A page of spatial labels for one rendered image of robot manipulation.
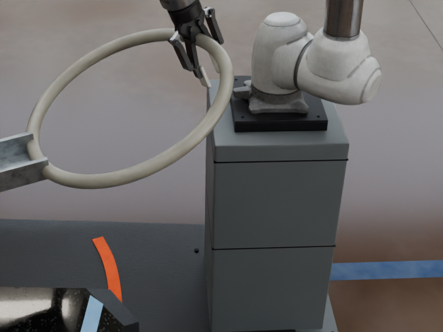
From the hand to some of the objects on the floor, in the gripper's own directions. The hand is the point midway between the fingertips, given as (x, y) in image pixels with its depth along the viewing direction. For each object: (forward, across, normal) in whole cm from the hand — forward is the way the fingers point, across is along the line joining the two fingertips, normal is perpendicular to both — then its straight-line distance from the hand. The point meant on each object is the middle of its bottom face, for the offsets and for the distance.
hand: (209, 69), depth 185 cm
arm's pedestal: (+122, 0, -29) cm, 125 cm away
